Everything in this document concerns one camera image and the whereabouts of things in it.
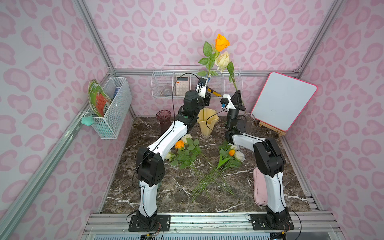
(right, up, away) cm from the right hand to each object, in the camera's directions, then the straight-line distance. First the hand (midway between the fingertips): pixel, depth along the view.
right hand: (241, 91), depth 77 cm
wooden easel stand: (+36, -22, +29) cm, 51 cm away
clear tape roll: (-42, +4, +19) cm, 46 cm away
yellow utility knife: (-11, +4, +21) cm, 24 cm away
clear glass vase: (+12, -13, +21) cm, 27 cm away
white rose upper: (+1, -31, +19) cm, 37 cm away
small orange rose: (-4, -40, +13) cm, 42 cm away
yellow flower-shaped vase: (-18, -14, -2) cm, 23 cm away
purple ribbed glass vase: (-44, -12, +20) cm, 50 cm away
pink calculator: (-32, +8, +18) cm, 37 cm away
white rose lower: (+4, -37, +15) cm, 40 cm away
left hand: (-19, +4, +1) cm, 19 cm away
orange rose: (-31, -38, +17) cm, 52 cm away
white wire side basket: (-65, -18, -5) cm, 68 cm away
